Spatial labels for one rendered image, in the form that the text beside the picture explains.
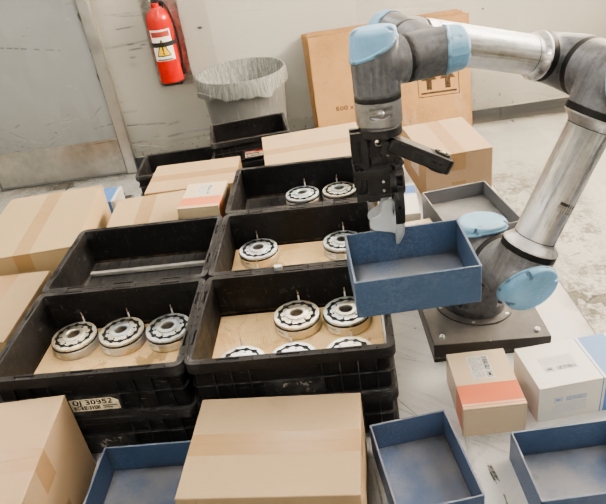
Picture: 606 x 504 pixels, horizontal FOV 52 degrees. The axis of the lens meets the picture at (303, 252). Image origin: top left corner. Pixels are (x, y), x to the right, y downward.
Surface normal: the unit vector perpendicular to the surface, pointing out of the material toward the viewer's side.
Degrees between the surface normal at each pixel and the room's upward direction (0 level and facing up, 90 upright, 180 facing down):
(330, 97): 77
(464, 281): 91
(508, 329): 4
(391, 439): 90
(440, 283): 91
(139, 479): 0
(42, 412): 0
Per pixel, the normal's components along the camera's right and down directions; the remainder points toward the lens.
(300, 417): -0.14, -0.84
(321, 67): 0.02, 0.38
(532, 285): 0.29, 0.60
